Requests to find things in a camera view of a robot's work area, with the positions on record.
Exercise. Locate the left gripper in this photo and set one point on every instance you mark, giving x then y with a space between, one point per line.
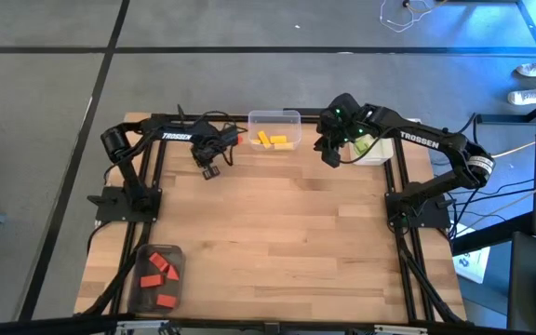
212 139

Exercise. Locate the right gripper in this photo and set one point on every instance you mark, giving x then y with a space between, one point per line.
338 125

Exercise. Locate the green arch block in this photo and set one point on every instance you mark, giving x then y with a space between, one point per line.
361 148

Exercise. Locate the red triangular block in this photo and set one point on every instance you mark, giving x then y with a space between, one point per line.
173 273

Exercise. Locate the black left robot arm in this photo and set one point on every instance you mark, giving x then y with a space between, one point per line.
156 130

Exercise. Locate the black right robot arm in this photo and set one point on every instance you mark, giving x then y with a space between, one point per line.
419 139

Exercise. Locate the clear plastic bin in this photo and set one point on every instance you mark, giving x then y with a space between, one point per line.
291 123

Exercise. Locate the white plastic bin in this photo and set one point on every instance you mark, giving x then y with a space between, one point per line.
382 156

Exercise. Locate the dark smoky plastic bin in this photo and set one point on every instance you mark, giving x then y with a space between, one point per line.
138 302

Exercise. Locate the black metal beam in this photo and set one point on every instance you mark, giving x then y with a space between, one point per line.
491 235

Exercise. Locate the white paper sheet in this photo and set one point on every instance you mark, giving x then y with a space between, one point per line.
475 265

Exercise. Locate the black aluminium table frame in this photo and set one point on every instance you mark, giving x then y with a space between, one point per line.
296 117

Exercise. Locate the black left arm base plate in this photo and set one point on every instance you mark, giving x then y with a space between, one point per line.
110 211

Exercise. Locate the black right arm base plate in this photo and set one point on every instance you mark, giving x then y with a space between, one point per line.
435 216

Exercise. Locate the black desk frame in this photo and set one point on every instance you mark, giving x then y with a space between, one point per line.
505 119

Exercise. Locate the black camera rig crossbar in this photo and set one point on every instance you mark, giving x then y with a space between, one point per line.
40 325

